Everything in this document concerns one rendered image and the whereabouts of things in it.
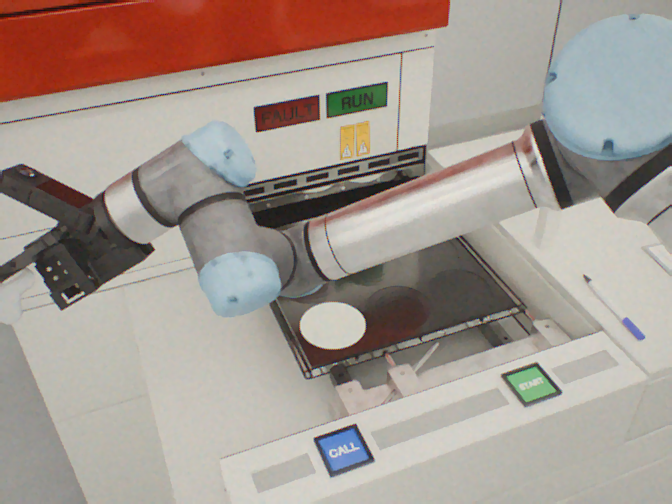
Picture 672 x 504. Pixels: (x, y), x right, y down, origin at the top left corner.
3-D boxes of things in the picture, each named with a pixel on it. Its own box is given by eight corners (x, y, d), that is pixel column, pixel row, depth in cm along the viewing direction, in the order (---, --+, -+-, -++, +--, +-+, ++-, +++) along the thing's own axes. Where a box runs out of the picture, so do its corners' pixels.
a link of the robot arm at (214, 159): (237, 176, 67) (205, 103, 69) (149, 229, 70) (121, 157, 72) (272, 191, 74) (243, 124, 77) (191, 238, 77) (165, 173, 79)
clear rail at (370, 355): (301, 376, 100) (301, 369, 99) (523, 307, 111) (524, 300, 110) (305, 383, 99) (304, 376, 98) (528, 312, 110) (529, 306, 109)
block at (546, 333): (529, 336, 107) (532, 322, 105) (547, 330, 108) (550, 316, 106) (560, 372, 101) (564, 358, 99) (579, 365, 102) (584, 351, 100)
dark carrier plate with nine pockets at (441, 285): (245, 237, 125) (245, 234, 125) (415, 195, 135) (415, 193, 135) (311, 369, 100) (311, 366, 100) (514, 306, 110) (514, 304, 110)
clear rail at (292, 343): (235, 238, 126) (234, 232, 125) (243, 236, 127) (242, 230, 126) (305, 383, 99) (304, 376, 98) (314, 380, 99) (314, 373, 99)
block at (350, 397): (335, 399, 98) (334, 385, 96) (357, 392, 99) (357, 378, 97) (357, 443, 92) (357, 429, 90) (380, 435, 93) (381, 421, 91)
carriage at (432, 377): (330, 414, 99) (329, 401, 98) (544, 343, 110) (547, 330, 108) (351, 458, 94) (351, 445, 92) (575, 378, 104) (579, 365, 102)
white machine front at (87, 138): (6, 306, 123) (-82, 98, 98) (416, 204, 146) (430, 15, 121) (6, 317, 121) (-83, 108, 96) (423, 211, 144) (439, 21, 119)
